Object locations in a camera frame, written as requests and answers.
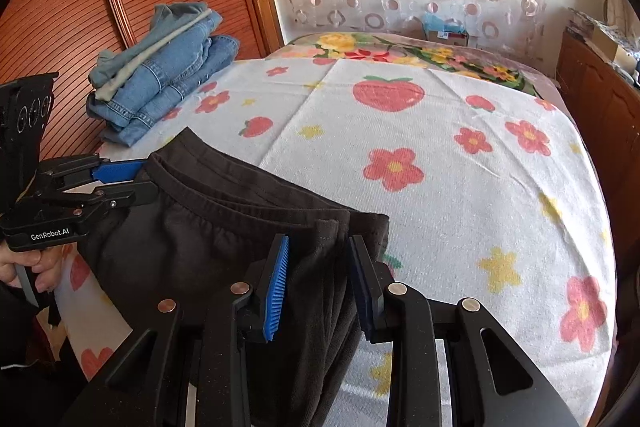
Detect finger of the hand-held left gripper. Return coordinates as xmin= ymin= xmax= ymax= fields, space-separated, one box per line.
xmin=31 ymin=180 xmax=159 ymax=215
xmin=40 ymin=154 xmax=149 ymax=188

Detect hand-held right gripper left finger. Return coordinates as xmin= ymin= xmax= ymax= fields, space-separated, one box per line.
xmin=87 ymin=234 xmax=291 ymax=427

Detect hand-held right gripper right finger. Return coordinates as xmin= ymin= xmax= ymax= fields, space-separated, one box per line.
xmin=348 ymin=234 xmax=581 ymax=427

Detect black pants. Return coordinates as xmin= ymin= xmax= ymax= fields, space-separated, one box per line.
xmin=75 ymin=128 xmax=391 ymax=427

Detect person's left hand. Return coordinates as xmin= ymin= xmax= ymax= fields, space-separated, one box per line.
xmin=0 ymin=239 xmax=64 ymax=294

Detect blue denim folded jeans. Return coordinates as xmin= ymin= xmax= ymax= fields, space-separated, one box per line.
xmin=86 ymin=34 xmax=240 ymax=146

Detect strawberry printed white blanket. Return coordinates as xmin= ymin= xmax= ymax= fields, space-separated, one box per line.
xmin=30 ymin=57 xmax=621 ymax=427

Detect light blue folded jeans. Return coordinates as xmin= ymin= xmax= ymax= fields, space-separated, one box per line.
xmin=90 ymin=3 xmax=223 ymax=104

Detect person's dark clothing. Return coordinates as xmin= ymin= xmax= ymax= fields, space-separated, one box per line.
xmin=0 ymin=282 xmax=101 ymax=427

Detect floral printed blanket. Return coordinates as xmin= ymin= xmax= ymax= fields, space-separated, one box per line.
xmin=265 ymin=32 xmax=556 ymax=98

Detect cardboard box with blue cloth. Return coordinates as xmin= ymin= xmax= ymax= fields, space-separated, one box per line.
xmin=420 ymin=13 xmax=471 ymax=48

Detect wooden cabinet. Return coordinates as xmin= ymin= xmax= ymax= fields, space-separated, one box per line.
xmin=555 ymin=29 xmax=640 ymax=268

